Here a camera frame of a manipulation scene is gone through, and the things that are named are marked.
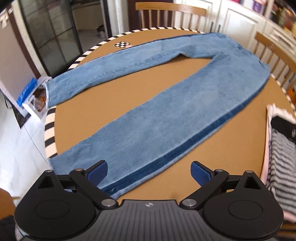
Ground blue denim jeans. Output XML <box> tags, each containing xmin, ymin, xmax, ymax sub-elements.
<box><xmin>45</xmin><ymin>33</ymin><xmax>270</xmax><ymax>198</ymax></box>

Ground black white striped folded garment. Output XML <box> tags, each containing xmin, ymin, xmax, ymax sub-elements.
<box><xmin>260</xmin><ymin>104</ymin><xmax>295</xmax><ymax>223</ymax></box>

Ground white box with blue lid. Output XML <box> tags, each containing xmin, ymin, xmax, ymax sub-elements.
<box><xmin>16</xmin><ymin>76</ymin><xmax>52</xmax><ymax>120</ymax></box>

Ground wooden chair with sticker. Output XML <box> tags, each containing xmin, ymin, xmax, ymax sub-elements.
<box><xmin>253</xmin><ymin>31</ymin><xmax>296</xmax><ymax>91</ymax></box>

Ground checkerboard calibration marker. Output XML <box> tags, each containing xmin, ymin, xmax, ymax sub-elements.
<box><xmin>113</xmin><ymin>41</ymin><xmax>132</xmax><ymax>49</ymax></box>

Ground white cabinet with drawers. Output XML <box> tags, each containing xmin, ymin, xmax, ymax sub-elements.
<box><xmin>173</xmin><ymin>1</ymin><xmax>295</xmax><ymax>56</ymax></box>

